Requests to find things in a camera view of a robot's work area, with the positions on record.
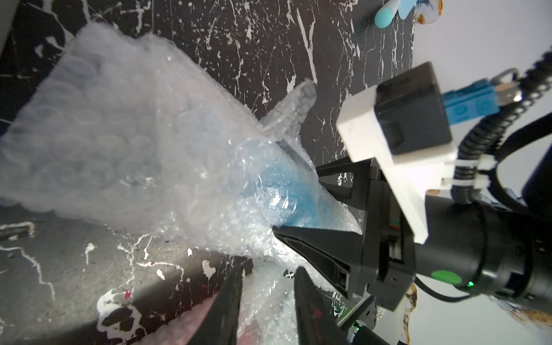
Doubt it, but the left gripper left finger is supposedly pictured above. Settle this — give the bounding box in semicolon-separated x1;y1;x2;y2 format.
188;267;243;345

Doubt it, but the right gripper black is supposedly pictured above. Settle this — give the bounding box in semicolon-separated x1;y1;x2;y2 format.
273;157;415;311

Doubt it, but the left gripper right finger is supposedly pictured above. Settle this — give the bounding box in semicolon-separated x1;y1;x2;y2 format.
294;267;349;345

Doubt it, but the bubble wrap sheet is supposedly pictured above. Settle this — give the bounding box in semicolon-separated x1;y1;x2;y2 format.
0;21;363;345
133;262;303;345

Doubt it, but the blue wine bottle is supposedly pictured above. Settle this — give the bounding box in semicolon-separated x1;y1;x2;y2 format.
241;160;362;234

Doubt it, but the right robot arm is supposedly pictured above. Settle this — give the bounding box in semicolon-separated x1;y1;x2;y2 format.
273;158;551;313

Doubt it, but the teal garden trowel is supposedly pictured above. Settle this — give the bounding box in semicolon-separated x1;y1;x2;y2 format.
375;0;417;29

